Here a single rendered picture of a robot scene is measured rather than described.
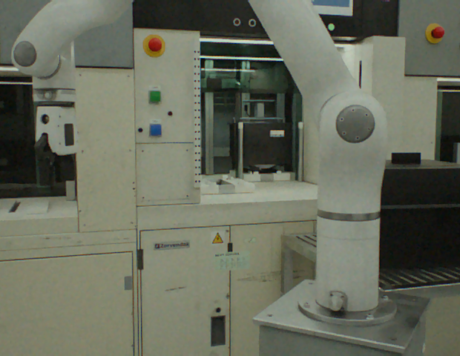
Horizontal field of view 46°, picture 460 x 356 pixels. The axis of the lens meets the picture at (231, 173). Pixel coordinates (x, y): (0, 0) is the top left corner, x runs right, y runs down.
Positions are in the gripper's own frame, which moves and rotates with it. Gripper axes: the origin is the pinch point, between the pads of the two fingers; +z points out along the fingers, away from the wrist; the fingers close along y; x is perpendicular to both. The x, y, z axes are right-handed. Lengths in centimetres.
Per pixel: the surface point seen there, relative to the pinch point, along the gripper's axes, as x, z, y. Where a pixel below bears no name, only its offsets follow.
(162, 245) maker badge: -7, 26, 52
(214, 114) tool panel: -6, -15, 150
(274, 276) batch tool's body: -41, 39, 68
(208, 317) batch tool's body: -21, 51, 58
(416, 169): -78, 0, 31
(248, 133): -26, -7, 118
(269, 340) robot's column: -45, 29, -9
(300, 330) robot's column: -51, 26, -12
